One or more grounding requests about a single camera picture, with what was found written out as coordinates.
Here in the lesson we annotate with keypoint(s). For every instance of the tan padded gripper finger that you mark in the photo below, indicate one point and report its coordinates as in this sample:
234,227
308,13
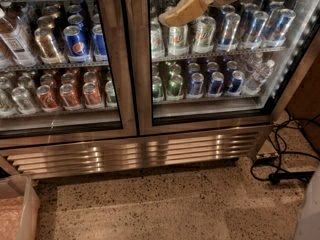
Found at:
184,12

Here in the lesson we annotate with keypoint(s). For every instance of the fridge glass door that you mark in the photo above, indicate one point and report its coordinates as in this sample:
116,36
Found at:
108,67
223,103

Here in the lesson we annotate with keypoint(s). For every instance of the stainless steel fridge base grille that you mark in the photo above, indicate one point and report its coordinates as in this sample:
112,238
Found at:
62,160

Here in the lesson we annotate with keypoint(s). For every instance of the white green soda can right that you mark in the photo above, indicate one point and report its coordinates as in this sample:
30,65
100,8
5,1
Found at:
203,40

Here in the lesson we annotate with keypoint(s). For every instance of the white green soda can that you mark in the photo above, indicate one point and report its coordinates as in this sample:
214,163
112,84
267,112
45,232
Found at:
178,40
203,40

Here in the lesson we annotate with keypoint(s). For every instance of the silver blue energy can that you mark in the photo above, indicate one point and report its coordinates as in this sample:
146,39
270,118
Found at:
276,28
227,36

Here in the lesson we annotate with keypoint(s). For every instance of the silver blue energy can right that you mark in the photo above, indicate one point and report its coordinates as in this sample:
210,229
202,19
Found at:
276,28

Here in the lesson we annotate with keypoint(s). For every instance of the green sprite can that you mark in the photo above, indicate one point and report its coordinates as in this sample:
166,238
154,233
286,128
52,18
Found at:
175,88

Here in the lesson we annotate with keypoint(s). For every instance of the blue pepsi can lower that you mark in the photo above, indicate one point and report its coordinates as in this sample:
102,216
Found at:
195,86

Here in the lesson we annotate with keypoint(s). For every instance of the blue pepsi can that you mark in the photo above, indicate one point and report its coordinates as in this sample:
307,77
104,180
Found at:
195,86
77,43

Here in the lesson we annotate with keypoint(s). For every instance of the clear water bottle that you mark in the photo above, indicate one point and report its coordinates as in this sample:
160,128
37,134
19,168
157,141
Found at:
258,78

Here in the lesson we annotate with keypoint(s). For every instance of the blue pepsi can front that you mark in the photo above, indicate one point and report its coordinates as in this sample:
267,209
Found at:
77,43

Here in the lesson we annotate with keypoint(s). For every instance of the red coke can right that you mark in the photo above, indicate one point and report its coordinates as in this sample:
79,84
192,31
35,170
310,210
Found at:
93,98

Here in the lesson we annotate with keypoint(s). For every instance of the red coke can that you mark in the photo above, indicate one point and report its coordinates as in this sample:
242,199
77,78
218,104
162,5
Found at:
71,100
48,99
93,98

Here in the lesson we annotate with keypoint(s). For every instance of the gold soda can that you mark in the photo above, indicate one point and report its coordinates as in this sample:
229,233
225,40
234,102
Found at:
50,51

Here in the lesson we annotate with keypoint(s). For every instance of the red coke can middle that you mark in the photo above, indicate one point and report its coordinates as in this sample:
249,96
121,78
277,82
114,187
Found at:
71,100

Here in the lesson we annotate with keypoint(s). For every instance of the red coke can left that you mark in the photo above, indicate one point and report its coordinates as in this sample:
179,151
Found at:
48,99

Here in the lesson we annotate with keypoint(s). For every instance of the iced tea bottle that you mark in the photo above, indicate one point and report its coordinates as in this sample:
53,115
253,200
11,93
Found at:
17,40

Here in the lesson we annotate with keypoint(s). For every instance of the silver diet coke can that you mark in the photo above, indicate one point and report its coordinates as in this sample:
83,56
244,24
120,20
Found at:
24,100

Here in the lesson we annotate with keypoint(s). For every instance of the translucent plastic bin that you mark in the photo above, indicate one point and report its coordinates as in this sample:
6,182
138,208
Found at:
19,206

